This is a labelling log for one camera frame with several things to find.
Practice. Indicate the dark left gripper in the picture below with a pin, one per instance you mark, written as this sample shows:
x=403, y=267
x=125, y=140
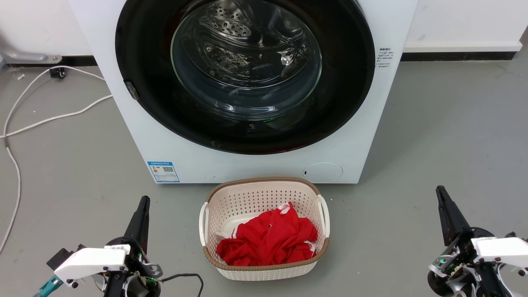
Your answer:
x=138, y=264

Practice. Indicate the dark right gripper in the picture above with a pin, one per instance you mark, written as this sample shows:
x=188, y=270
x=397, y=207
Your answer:
x=462, y=255

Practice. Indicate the black round glass washer door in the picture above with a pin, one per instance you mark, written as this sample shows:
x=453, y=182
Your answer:
x=144, y=62

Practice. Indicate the white front-load washing machine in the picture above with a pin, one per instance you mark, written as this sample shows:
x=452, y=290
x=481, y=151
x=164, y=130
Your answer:
x=371, y=123

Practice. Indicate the metal door hinge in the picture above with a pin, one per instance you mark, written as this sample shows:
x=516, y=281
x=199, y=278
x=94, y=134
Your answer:
x=132, y=90

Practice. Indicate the blue energy label sticker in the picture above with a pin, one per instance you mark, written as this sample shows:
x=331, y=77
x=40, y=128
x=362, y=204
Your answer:
x=163, y=172

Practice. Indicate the cream perforated laundry basket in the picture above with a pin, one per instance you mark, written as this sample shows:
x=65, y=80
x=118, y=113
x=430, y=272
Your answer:
x=247, y=198

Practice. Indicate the red garment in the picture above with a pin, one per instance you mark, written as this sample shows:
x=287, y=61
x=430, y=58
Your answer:
x=268, y=239

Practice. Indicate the round white filter cover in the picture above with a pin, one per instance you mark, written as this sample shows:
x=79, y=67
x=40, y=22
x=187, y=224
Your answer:
x=324, y=171

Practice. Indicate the stainless steel washer drum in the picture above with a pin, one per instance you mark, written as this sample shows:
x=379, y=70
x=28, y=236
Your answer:
x=231, y=24

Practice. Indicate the white right wrist camera cover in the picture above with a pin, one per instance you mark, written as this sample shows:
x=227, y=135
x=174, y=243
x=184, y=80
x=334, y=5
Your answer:
x=503, y=249

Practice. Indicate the white wrist camera cover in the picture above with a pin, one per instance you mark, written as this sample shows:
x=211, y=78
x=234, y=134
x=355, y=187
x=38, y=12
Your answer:
x=90, y=262
x=503, y=249

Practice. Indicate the white left wrist camera cover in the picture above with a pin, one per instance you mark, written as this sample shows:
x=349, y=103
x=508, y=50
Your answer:
x=90, y=262

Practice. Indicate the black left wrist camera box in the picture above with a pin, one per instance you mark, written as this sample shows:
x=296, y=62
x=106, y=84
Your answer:
x=60, y=258

